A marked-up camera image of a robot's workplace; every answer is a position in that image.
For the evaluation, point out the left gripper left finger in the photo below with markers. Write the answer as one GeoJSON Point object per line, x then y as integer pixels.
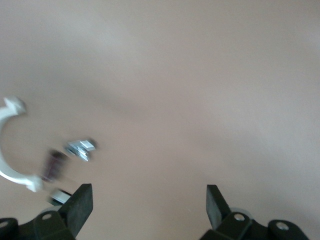
{"type": "Point", "coordinates": [75, 212]}

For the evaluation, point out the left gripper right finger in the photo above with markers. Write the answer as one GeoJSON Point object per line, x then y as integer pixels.
{"type": "Point", "coordinates": [220, 215]}

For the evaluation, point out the brown terminal block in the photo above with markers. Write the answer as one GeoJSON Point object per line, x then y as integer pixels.
{"type": "Point", "coordinates": [52, 165]}

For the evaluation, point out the small silver metal connector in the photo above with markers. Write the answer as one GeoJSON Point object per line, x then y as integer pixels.
{"type": "Point", "coordinates": [80, 147]}

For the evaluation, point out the black white-capped switch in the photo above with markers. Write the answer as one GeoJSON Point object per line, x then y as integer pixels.
{"type": "Point", "coordinates": [60, 196]}

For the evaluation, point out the white curved bracket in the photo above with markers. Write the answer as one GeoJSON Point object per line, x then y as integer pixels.
{"type": "Point", "coordinates": [15, 178]}

